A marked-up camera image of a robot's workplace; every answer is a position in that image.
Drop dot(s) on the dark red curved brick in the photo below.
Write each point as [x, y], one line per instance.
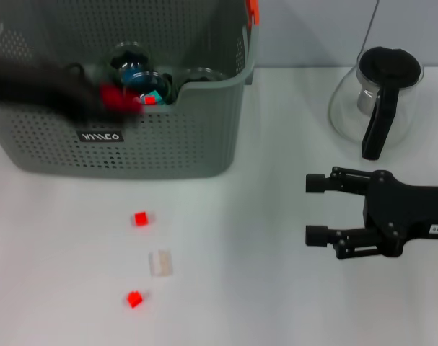
[117, 99]

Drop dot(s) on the grey perforated storage bin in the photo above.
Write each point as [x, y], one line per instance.
[175, 144]

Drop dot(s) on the glass teapot black lid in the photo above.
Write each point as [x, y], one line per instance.
[390, 65]

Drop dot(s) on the small red square brick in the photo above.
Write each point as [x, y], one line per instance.
[141, 219]

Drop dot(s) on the teal square brick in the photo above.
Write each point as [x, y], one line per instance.
[159, 99]

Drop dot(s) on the glass teacup black sleeve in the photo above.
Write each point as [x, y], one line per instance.
[204, 75]
[166, 86]
[128, 54]

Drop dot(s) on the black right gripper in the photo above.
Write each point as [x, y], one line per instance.
[402, 212]

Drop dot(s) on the blue square brick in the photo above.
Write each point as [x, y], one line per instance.
[139, 80]

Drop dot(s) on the small orange-red brick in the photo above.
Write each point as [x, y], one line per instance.
[135, 299]

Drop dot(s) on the white small brick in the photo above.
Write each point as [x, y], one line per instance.
[161, 263]

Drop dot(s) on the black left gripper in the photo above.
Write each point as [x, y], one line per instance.
[31, 86]

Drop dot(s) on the orange bin clip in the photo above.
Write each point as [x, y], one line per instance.
[254, 11]

